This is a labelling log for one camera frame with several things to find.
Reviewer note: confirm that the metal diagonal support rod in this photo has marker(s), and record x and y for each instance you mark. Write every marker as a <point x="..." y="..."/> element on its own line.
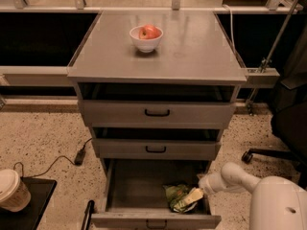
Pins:
<point x="265" y="62"/>

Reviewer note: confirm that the black power adapter with cable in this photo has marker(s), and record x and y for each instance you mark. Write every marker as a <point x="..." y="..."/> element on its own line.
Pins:
<point x="78" y="160"/>

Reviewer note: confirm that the black handle bar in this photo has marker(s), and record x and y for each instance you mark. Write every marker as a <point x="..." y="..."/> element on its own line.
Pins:
<point x="87" y="215"/>

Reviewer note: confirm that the small black side table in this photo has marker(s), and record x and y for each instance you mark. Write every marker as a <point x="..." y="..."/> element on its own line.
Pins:
<point x="29" y="218"/>

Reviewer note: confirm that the white ceramic bowl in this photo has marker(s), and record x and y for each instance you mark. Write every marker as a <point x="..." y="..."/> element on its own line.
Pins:
<point x="144" y="45"/>

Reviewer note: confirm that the black office chair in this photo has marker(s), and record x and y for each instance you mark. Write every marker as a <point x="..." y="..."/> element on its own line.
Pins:
<point x="289" y="108"/>

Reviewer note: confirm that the bottom grey drawer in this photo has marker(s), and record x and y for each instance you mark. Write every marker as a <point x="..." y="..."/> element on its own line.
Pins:
<point x="135" y="196"/>

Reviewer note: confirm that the top grey drawer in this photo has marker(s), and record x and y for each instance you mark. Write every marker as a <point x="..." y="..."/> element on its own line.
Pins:
<point x="142" y="105"/>

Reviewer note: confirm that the paper coffee cup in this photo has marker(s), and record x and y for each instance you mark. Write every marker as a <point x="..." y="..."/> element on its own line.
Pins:
<point x="14" y="194"/>

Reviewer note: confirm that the grey drawer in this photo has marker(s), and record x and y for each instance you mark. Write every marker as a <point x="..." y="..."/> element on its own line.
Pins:
<point x="156" y="143"/>
<point x="142" y="105"/>
<point x="135" y="196"/>

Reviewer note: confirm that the middle grey drawer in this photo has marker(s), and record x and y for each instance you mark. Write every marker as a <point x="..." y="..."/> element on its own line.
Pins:
<point x="156" y="143"/>

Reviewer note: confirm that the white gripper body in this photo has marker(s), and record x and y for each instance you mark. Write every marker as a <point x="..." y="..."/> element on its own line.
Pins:
<point x="206" y="185"/>

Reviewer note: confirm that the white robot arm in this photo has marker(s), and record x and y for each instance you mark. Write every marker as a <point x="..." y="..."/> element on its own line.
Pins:
<point x="276" y="203"/>

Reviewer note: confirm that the grey drawer cabinet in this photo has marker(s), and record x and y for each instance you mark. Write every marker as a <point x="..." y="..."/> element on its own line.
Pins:
<point x="192" y="51"/>

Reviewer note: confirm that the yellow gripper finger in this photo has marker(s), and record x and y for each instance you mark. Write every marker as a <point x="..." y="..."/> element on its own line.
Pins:
<point x="194" y="195"/>

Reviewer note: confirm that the red apple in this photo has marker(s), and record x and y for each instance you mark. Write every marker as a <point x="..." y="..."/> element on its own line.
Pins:
<point x="149" y="32"/>

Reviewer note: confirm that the green jalapeno chip bag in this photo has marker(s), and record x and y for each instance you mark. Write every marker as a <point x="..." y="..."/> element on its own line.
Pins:
<point x="174" y="196"/>

